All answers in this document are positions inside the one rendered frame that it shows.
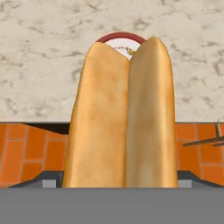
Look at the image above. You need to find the white plate with red rim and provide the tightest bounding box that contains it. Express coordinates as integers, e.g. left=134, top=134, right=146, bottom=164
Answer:
left=95, top=31, right=147, bottom=61

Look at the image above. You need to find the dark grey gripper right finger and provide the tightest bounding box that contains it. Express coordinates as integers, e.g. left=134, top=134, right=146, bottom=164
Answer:
left=176, top=170, right=224, bottom=189

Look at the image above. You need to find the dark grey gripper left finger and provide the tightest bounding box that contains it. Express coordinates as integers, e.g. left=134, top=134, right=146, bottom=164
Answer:
left=8, top=171, right=66, bottom=189

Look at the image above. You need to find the golden hot dog bun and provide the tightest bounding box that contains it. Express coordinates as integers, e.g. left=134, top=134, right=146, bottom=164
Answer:
left=62, top=36, right=179, bottom=189

